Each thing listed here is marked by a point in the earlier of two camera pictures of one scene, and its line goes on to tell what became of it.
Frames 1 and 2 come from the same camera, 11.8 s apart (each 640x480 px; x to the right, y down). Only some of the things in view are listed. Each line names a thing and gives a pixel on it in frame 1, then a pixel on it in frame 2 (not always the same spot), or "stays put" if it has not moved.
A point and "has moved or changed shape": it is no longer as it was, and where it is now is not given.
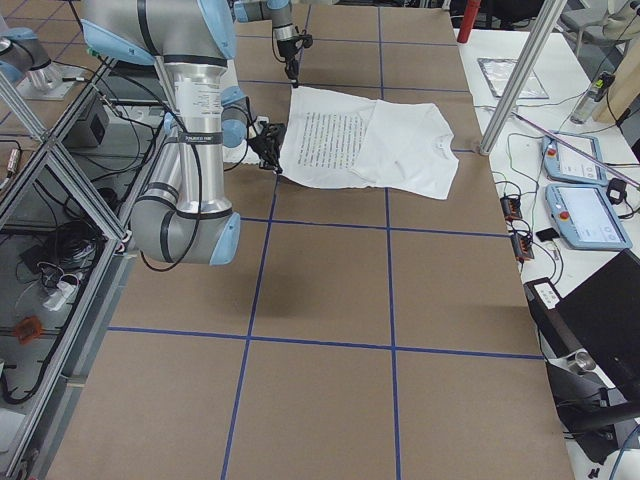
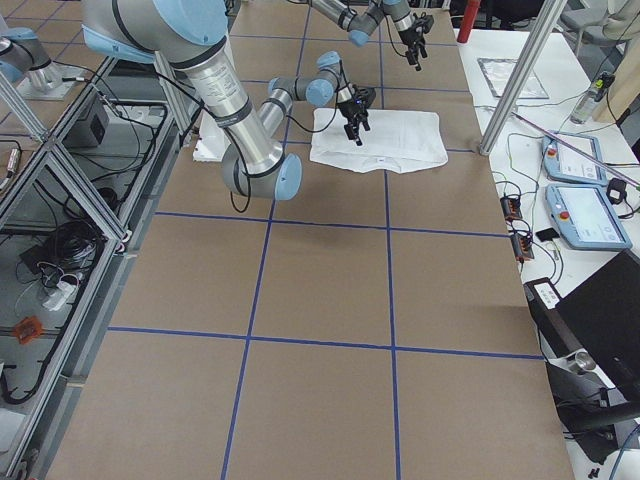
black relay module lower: (522, 247) stays put
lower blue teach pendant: (587, 217) stays put
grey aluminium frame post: (524, 74) stays put
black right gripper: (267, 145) → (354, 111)
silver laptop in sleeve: (499, 71) stays put
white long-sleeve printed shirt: (382, 144) has moved or changed shape
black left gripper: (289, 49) → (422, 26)
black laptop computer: (600, 317) stays put
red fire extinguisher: (468, 21) stays put
